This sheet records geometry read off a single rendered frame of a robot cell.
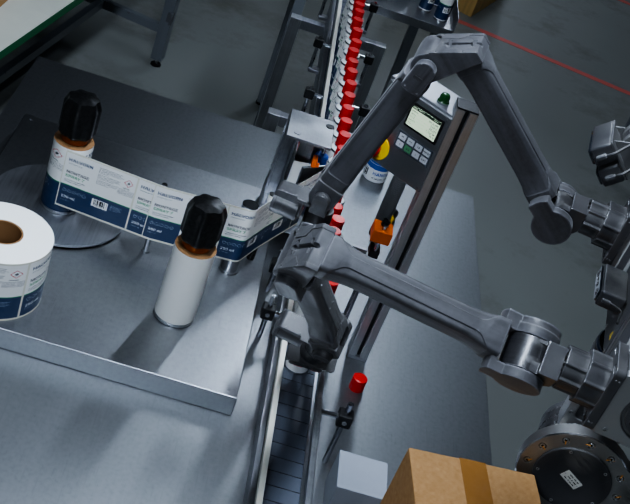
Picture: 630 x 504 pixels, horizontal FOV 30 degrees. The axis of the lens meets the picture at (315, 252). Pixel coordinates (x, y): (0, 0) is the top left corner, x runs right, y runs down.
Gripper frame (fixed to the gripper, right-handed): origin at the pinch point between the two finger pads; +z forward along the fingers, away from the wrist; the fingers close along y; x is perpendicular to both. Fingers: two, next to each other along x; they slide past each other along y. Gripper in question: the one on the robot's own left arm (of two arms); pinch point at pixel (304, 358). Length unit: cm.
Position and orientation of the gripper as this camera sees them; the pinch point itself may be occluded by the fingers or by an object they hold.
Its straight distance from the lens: 241.1
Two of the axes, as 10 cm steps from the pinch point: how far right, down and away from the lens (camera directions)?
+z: -2.2, 2.6, 9.4
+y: -9.4, -3.0, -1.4
